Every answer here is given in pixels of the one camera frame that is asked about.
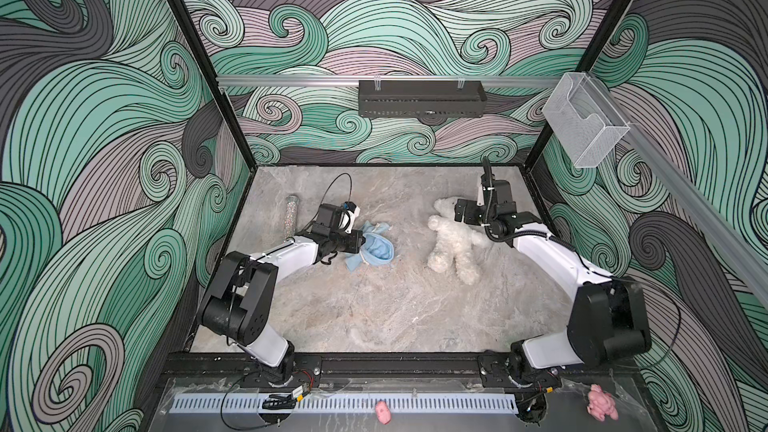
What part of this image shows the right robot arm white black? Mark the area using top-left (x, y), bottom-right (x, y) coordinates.
top-left (453, 181), bottom-right (652, 383)

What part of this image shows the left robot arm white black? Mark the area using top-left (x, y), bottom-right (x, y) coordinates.
top-left (197, 201), bottom-right (365, 383)

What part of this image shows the white slotted cable duct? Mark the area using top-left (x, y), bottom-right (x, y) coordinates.
top-left (168, 392), bottom-right (518, 415)

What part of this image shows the light blue teddy hoodie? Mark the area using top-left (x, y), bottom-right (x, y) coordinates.
top-left (344, 221), bottom-right (395, 272)

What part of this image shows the black wall-mounted tray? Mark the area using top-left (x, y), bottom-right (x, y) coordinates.
top-left (358, 81), bottom-right (488, 121)

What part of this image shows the small pink toy piece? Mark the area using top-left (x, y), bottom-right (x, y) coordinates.
top-left (374, 401), bottom-right (392, 425)

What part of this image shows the clear acrylic wall holder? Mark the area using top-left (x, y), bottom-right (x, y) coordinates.
top-left (543, 72), bottom-right (630, 169)

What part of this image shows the white teddy bear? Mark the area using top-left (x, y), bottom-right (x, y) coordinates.
top-left (427, 197), bottom-right (493, 285)

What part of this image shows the clear tube with beads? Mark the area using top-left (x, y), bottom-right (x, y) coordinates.
top-left (283, 194), bottom-right (300, 237)

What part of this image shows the pink plush toy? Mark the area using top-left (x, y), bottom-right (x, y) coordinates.
top-left (587, 384), bottom-right (619, 422)

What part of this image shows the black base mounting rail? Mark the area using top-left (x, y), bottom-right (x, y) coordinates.
top-left (161, 351), bottom-right (631, 390)

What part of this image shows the aluminium rail right wall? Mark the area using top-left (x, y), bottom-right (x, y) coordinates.
top-left (587, 74), bottom-right (767, 303)

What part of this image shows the aluminium rail wall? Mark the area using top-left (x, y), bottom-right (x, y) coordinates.
top-left (587, 74), bottom-right (767, 303)
top-left (216, 74), bottom-right (560, 88)

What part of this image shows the aluminium rail back wall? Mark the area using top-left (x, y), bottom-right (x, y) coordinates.
top-left (216, 74), bottom-right (560, 88)

